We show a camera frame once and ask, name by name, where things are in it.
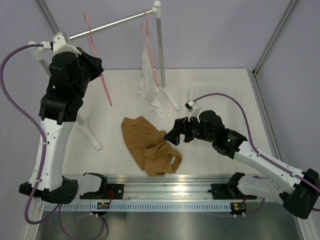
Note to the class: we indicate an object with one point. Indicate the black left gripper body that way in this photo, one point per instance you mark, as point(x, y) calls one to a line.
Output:
point(81, 88)

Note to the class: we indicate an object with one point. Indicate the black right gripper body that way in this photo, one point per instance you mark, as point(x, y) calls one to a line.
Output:
point(193, 129)

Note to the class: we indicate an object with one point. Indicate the brown tank top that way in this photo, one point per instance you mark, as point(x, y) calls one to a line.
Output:
point(148, 147)

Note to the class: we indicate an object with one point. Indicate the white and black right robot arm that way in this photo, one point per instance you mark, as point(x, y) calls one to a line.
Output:
point(295, 189)

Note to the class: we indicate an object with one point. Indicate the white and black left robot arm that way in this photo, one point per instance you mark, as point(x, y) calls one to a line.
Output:
point(70, 73)

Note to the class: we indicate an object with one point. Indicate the white tank top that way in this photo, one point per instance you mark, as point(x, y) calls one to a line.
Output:
point(149, 89)

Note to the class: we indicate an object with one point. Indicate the clear plastic basket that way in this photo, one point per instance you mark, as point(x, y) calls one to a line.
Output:
point(230, 113)

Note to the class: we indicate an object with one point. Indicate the silver white clothes rack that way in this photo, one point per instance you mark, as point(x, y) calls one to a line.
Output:
point(163, 88)

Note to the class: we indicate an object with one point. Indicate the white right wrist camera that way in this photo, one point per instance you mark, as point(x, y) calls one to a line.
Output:
point(193, 108)

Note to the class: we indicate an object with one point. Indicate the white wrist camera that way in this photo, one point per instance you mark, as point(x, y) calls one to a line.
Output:
point(193, 108)
point(60, 44)

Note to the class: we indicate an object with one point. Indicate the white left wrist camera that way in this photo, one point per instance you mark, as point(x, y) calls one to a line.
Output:
point(60, 44)

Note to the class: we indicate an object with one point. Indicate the aluminium mounting rail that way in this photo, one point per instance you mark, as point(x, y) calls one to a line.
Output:
point(92, 186)

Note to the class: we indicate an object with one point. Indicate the pink wire hanger with white top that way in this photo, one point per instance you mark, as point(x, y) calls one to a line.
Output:
point(148, 46)

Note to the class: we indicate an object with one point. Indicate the white slotted cable duct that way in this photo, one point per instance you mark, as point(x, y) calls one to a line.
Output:
point(121, 206)

